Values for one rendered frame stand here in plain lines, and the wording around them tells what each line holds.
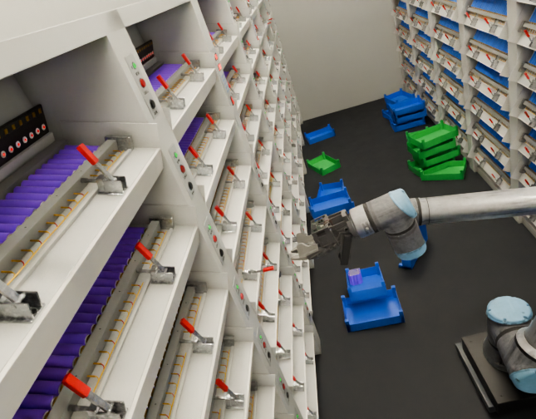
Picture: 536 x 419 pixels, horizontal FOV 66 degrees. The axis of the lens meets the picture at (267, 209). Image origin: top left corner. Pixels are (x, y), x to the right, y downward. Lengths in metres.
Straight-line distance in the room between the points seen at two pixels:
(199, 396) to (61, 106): 0.60
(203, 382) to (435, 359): 1.50
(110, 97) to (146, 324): 0.42
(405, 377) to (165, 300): 1.55
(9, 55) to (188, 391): 0.61
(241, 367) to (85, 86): 0.72
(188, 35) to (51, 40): 0.88
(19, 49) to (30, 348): 0.34
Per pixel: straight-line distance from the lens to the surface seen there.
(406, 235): 1.22
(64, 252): 0.58
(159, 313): 0.72
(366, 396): 2.09
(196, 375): 0.86
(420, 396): 2.07
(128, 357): 0.67
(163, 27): 1.52
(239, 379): 1.07
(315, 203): 3.27
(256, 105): 2.25
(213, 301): 0.99
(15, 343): 0.48
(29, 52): 0.61
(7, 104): 0.87
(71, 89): 0.87
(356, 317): 2.39
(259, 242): 1.47
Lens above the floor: 1.73
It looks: 29 degrees down
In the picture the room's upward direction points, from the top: 20 degrees counter-clockwise
